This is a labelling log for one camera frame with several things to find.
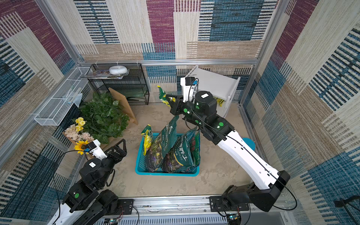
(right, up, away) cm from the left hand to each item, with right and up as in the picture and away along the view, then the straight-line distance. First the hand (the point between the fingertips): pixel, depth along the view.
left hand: (120, 142), depth 69 cm
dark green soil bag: (+20, -2, +5) cm, 21 cm away
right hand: (+23, +21, -11) cm, 34 cm away
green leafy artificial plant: (-14, +12, +12) cm, 22 cm away
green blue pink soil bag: (+37, -3, +5) cm, 38 cm away
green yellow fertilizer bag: (+10, +3, +13) cm, 16 cm away
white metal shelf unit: (+54, +31, +13) cm, 63 cm away
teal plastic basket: (+7, -17, +12) cm, 22 cm away
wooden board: (-6, +21, +19) cm, 29 cm away
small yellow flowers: (-19, +10, +1) cm, 22 cm away
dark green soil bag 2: (+29, -8, +1) cm, 30 cm away
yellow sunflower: (-19, -2, 0) cm, 19 cm away
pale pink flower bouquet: (-27, +5, +5) cm, 28 cm away
